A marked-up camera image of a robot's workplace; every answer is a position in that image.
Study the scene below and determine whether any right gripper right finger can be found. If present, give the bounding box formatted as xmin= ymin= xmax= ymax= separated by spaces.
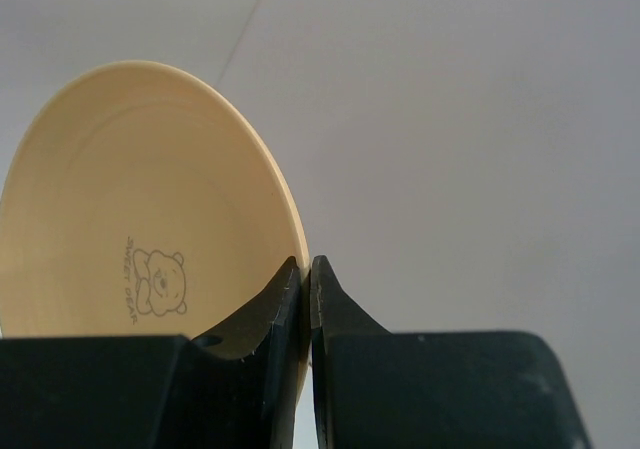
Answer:
xmin=310 ymin=255 xmax=389 ymax=448

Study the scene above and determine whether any yellow bear plate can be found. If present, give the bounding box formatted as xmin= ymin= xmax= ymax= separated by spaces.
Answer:
xmin=1 ymin=61 xmax=310 ymax=405

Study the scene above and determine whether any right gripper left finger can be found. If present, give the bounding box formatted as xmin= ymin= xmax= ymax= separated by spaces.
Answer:
xmin=194 ymin=256 xmax=302 ymax=448

